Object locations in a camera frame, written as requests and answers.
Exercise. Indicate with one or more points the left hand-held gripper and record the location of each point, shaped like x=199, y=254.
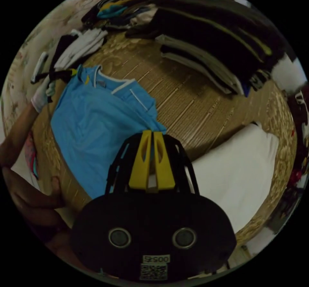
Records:
x=59, y=75

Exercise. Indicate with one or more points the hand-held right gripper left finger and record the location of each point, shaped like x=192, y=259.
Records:
x=140, y=166

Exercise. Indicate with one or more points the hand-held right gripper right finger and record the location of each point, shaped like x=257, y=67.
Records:
x=165, y=168

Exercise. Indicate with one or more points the blue short sleeve shirt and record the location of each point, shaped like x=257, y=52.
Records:
x=96, y=127

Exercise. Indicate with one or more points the person's left forearm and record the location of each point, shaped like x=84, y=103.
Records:
x=17, y=132

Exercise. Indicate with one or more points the person's left hand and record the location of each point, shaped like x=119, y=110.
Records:
x=41, y=97

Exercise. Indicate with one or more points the pile of white clothes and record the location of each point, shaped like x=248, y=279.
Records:
x=83, y=43

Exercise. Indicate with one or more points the white pillow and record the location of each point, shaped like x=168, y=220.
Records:
x=236, y=171

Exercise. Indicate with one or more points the pile of mixed colour clothes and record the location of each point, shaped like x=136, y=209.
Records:
x=116, y=11

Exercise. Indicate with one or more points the person's body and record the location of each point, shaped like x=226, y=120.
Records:
x=29, y=202

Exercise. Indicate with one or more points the pile of dark clothes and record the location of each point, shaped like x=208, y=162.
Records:
x=205, y=28

